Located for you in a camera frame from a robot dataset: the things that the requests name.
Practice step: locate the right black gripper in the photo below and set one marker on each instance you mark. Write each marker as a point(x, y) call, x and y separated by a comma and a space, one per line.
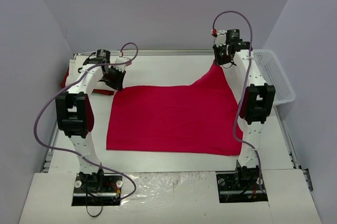
point(221, 55)

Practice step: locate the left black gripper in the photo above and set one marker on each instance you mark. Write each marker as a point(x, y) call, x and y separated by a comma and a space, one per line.
point(116, 75)

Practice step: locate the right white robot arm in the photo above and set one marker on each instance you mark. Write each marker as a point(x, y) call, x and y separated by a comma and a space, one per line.
point(255, 99)

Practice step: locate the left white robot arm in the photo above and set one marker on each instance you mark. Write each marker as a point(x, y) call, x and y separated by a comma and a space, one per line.
point(75, 115)

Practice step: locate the white plastic basket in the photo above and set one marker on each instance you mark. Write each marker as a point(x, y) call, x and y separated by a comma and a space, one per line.
point(271, 70)

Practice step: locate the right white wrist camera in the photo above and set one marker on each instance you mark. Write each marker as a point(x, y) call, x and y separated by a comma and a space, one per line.
point(219, 38)

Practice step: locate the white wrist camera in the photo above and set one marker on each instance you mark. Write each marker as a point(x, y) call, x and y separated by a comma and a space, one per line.
point(219, 38)
point(121, 63)

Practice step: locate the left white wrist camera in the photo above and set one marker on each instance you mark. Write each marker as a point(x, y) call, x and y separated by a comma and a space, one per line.
point(121, 63)

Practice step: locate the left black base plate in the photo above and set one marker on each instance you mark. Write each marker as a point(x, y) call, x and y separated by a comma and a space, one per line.
point(94, 194)

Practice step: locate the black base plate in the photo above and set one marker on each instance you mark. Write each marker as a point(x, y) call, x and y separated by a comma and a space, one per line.
point(245, 191)
point(94, 194)

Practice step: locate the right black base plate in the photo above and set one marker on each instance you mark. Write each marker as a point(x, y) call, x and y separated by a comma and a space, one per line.
point(245, 191)

